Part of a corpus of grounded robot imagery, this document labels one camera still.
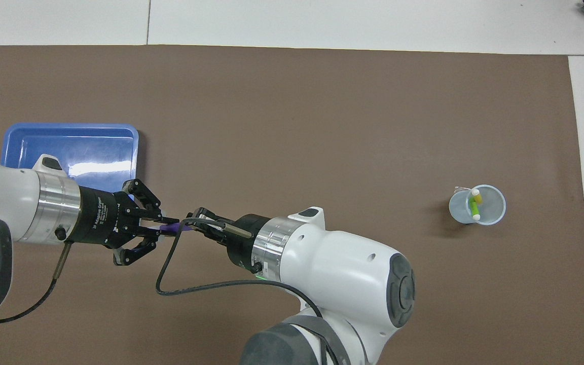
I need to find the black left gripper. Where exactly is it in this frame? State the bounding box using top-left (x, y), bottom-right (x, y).
top-left (71, 178), bottom-right (180, 267)

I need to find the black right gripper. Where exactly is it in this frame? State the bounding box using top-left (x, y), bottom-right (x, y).
top-left (188, 207), bottom-right (272, 268)

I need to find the blue plastic tray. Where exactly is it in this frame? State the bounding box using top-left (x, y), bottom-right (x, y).
top-left (1, 123), bottom-right (139, 193)

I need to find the brown table mat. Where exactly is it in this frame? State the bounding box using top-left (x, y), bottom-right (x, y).
top-left (0, 45), bottom-right (584, 365)

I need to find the translucent plastic cup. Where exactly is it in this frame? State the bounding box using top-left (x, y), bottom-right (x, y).
top-left (448, 185), bottom-right (507, 226)

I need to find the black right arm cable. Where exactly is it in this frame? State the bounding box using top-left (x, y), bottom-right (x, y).
top-left (156, 217), bottom-right (341, 365)

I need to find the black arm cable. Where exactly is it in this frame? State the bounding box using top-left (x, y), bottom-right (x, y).
top-left (156, 217), bottom-right (341, 365)
top-left (0, 241), bottom-right (75, 325)

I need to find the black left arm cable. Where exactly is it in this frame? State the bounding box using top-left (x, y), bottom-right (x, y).
top-left (0, 241), bottom-right (75, 325)

